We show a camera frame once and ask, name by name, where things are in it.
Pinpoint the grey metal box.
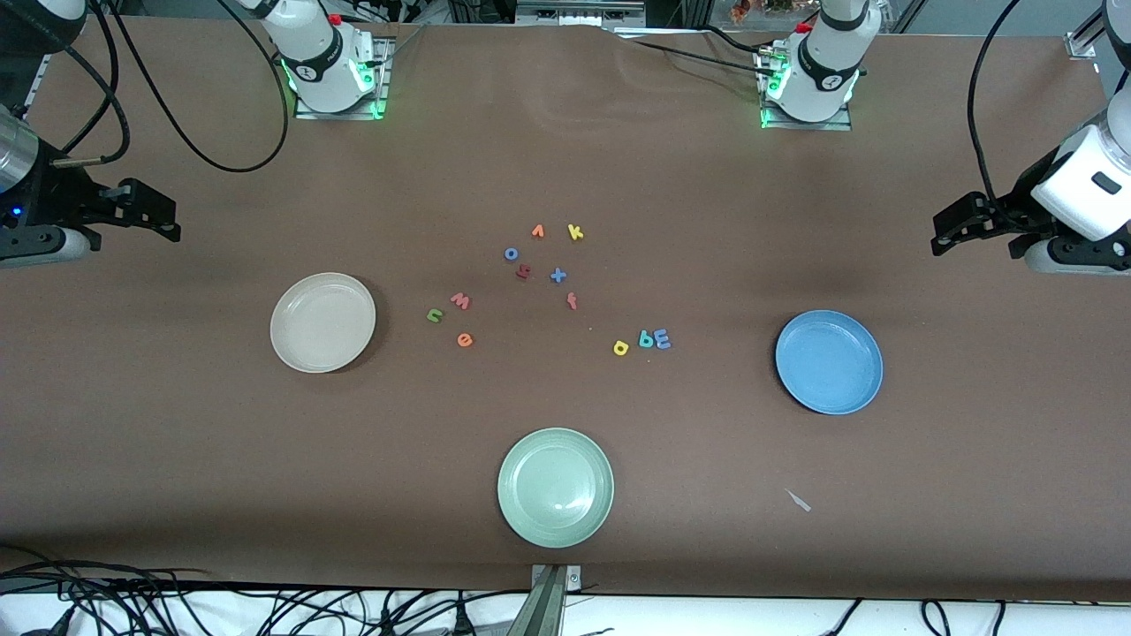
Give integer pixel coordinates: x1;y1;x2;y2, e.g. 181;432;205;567
515;0;648;26

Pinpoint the aluminium frame rail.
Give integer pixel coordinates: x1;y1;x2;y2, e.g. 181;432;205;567
1065;9;1110;59
22;49;58;120

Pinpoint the black table cable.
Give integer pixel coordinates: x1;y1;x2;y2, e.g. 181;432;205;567
629;39;771;79
698;26;780;56

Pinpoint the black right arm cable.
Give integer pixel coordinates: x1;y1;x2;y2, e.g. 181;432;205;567
49;0;292;173

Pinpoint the green round plate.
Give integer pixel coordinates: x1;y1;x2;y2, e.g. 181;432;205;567
497;428;615;549

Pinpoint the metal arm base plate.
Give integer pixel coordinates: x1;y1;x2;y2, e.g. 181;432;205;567
293;37;391;121
757;42;854;133

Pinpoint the aluminium mount post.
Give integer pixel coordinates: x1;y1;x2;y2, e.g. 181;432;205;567
508;564;584;636

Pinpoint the black cable tangle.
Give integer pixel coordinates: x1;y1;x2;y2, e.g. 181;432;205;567
0;543;531;636

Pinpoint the blue round plate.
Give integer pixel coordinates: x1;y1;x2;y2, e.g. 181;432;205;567
775;309;884;416

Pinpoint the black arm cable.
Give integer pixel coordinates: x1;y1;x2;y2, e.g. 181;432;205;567
966;0;1039;222
49;0;292;173

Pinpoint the beige round plate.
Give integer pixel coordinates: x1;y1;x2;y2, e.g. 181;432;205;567
269;272;377;375

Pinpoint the brown table cover sheet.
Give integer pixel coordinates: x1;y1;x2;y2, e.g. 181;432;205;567
0;13;1131;603

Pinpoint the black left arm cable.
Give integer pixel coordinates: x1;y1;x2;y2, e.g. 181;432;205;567
966;0;1039;222

